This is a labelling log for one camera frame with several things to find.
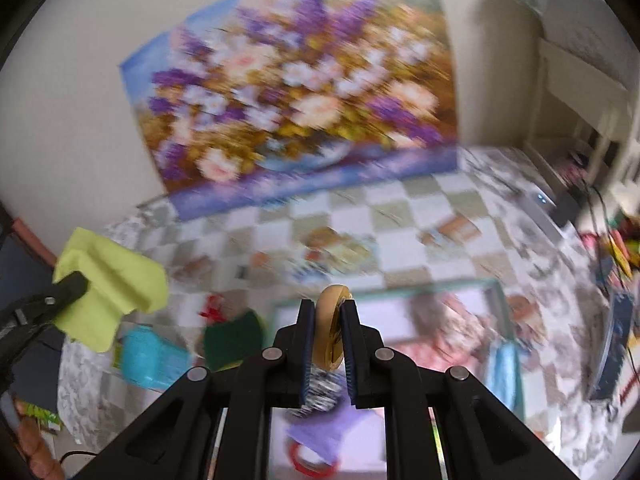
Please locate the light blue cloth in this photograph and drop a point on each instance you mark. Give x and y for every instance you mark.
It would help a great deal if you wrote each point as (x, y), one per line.
(504, 370)

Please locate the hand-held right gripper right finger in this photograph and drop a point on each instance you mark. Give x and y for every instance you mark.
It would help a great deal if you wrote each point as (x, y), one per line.
(350, 355)

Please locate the orange round sponge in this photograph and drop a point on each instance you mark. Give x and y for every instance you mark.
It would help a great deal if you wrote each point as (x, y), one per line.
(327, 330)

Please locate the black power adapter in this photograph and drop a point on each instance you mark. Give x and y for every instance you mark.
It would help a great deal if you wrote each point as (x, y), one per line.
(567, 210)

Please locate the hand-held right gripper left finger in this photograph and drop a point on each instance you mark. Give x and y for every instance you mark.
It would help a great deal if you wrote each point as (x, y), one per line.
(307, 355)

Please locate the small red object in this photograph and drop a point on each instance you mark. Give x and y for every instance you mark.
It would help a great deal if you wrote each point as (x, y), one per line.
(214, 308)

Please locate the pink frilly cloth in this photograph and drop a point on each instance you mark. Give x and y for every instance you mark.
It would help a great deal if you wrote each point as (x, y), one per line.
(445, 320)

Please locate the dark cabinet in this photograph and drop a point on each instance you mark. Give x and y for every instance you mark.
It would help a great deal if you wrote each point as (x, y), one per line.
(30, 270)

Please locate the flower painting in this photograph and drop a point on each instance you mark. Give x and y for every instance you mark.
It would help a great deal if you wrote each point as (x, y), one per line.
(300, 100)

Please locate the pink zigzag cloth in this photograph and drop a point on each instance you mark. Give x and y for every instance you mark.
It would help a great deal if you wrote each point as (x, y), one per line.
(440, 360)

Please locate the black and white scrunchie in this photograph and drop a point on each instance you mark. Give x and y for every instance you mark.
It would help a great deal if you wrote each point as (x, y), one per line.
(322, 390)

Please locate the colourful clutter pile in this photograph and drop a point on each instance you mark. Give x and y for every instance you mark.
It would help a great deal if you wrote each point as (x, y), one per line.
(615, 247)

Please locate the white shelf unit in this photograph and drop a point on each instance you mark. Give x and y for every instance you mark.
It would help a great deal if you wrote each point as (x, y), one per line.
(575, 60)

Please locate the teal plastic box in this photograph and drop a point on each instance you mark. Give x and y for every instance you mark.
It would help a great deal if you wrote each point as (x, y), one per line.
(150, 357)

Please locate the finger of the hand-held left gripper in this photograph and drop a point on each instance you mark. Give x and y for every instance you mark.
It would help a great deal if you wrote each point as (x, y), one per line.
(60, 292)

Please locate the green and yellow sponge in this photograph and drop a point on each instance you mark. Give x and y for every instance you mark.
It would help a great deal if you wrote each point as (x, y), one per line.
(232, 340)

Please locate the white power strip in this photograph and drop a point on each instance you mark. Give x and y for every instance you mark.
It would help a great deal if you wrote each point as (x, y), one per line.
(540, 205)

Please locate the teal shallow tray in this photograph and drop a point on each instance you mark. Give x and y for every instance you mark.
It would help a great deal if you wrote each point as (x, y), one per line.
(390, 320)

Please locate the yellow-green cloth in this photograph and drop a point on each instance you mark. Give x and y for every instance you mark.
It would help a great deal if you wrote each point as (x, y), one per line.
(110, 285)

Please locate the dark flat device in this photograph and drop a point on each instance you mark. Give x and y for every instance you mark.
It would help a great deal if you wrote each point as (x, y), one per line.
(612, 350)

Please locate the purple tissue packet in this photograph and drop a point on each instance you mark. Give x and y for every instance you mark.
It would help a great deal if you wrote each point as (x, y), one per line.
(330, 430)

